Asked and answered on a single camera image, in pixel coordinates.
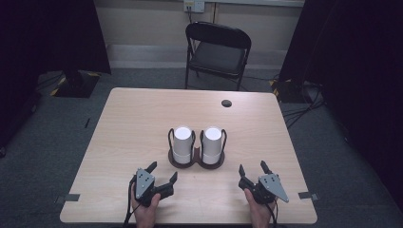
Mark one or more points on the white paper cup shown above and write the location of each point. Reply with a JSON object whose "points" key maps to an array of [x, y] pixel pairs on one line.
{"points": [[182, 144], [211, 144]]}

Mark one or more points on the person's left hand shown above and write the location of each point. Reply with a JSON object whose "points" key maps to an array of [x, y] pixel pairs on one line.
{"points": [[145, 213]]}

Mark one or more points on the black table grommet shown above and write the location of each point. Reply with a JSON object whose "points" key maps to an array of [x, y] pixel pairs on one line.
{"points": [[226, 103]]}

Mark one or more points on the black folding chair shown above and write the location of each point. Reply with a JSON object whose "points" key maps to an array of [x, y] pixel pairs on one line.
{"points": [[217, 58]]}

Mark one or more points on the white wall socket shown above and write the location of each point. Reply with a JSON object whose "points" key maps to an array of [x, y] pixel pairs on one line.
{"points": [[194, 5]]}

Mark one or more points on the grey tape strip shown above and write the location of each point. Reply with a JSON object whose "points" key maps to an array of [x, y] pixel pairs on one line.
{"points": [[68, 198], [308, 195]]}

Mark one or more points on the person's right hand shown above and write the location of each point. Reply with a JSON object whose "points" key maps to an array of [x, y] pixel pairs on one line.
{"points": [[259, 213]]}

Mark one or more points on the black curtain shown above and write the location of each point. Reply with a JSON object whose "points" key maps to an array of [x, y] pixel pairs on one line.
{"points": [[355, 63]]}

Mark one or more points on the black stand base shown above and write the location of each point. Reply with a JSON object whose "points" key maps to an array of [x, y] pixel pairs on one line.
{"points": [[286, 90], [76, 85]]}

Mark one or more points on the black double cup holder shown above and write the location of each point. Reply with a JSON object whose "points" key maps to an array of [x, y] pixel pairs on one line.
{"points": [[197, 160]]}

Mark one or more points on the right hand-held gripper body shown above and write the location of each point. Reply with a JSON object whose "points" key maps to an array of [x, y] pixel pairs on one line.
{"points": [[269, 188]]}

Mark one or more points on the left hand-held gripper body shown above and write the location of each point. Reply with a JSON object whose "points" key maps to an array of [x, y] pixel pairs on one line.
{"points": [[145, 183]]}

